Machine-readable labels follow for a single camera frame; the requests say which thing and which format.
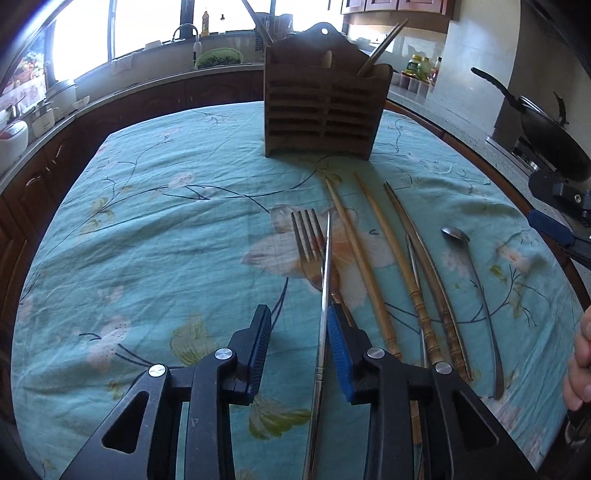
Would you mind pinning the teal floral tablecloth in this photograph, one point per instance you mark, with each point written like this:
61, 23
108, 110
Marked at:
180, 226

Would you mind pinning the green colander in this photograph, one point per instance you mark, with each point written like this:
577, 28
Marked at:
219, 57

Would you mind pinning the wooden chopstick in holder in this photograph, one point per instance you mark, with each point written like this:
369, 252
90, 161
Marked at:
260, 27

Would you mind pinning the metal chopstick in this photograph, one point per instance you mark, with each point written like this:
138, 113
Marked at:
316, 402
378, 52

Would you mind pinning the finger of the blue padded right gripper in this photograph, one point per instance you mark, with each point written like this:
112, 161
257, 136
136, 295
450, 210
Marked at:
544, 224

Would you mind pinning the wooden chopstick carved end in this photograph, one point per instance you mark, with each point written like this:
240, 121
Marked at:
433, 349
454, 338

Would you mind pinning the knife and utensil rack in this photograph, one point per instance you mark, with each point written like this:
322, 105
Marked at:
278, 26

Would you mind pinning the wooden chopstick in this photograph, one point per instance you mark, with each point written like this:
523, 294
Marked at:
260, 27
376, 298
415, 273

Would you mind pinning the metal chopstick in holder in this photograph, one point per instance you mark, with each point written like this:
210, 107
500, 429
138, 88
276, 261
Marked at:
378, 52

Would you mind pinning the black wok with lid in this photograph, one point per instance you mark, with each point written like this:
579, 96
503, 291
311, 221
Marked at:
547, 136

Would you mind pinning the wooden utensil holder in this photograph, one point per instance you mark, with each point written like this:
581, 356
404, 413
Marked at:
322, 94

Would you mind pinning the metal spoon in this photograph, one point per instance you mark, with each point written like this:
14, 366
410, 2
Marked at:
461, 241

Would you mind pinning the white rice cooker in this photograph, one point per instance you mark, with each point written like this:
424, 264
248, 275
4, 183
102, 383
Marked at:
13, 143

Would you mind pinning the sink faucet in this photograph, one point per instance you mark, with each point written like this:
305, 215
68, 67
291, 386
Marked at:
185, 32

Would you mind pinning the white electric pot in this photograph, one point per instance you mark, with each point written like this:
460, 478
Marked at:
62, 96

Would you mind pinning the right hand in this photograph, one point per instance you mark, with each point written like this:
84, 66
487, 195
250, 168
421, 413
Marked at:
577, 383

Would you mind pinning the condiment bottles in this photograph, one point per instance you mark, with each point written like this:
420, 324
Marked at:
422, 68

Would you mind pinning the wooden upper cabinets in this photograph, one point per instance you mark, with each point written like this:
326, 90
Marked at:
439, 7

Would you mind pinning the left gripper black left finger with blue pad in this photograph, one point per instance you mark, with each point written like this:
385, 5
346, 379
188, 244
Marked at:
175, 422

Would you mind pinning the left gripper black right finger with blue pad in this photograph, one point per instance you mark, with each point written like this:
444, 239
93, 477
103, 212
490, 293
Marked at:
461, 437

